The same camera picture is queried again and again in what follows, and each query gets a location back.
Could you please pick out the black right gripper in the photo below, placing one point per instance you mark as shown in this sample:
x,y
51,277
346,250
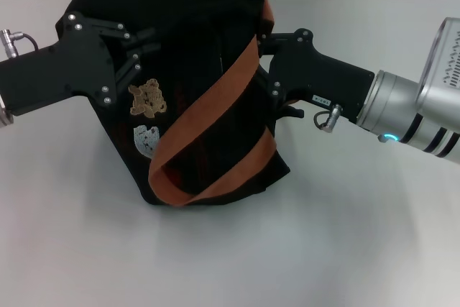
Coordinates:
x,y
316,73

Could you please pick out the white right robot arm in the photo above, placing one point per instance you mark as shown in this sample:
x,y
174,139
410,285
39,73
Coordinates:
x,y
395,105

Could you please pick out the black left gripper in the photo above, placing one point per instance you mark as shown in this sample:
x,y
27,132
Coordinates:
x,y
54,73

